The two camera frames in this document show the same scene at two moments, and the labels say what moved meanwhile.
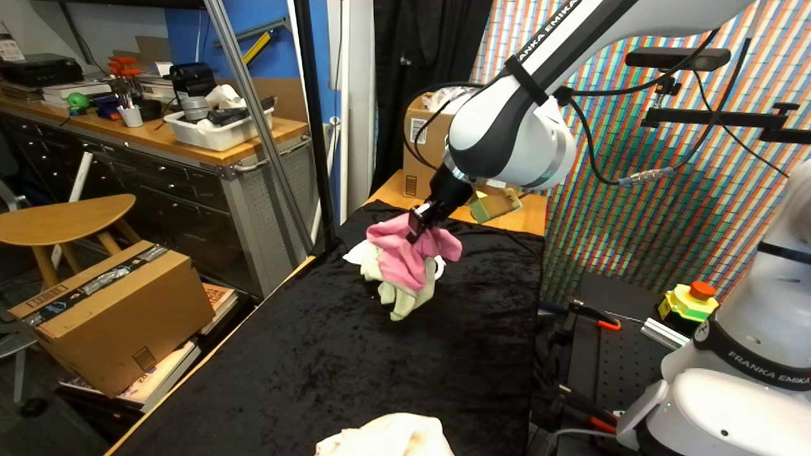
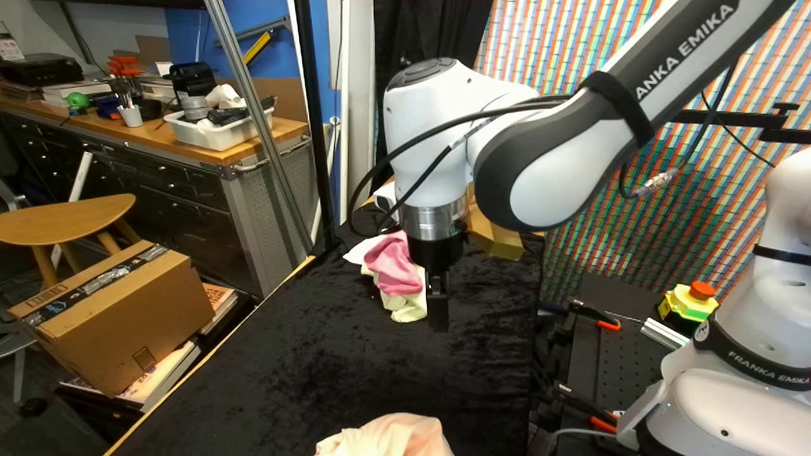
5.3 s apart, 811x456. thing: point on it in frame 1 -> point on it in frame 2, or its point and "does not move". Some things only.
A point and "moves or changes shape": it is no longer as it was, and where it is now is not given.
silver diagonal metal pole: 257,120 does not move
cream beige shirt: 390,433 does not move
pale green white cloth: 399,297 moves or changes shape
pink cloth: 403,259 moves or changes shape
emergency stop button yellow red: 693,300 does not move
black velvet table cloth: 323,352 does not move
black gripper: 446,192 -> 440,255
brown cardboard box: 108,325 does not move
